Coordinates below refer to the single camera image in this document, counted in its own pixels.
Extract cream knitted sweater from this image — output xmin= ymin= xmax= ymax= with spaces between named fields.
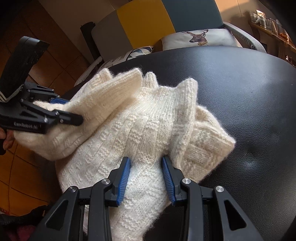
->
xmin=14 ymin=68 xmax=235 ymax=240

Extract person's left hand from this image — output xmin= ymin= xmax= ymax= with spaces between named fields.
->
xmin=0 ymin=128 xmax=15 ymax=151

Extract geometric pattern cushion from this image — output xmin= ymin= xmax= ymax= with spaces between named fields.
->
xmin=74 ymin=45 xmax=155 ymax=86

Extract black leather ottoman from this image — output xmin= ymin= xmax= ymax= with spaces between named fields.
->
xmin=62 ymin=45 xmax=296 ymax=241

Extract multicolour sofa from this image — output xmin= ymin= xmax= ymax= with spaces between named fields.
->
xmin=84 ymin=1 xmax=265 ymax=61

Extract deer print cushion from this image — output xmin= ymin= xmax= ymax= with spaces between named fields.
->
xmin=161 ymin=29 xmax=242 ymax=51

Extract wooden side table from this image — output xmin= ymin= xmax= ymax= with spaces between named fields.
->
xmin=248 ymin=21 xmax=295 ymax=67

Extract jars on side table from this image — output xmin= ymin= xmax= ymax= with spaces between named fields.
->
xmin=248 ymin=10 xmax=290 ymax=41

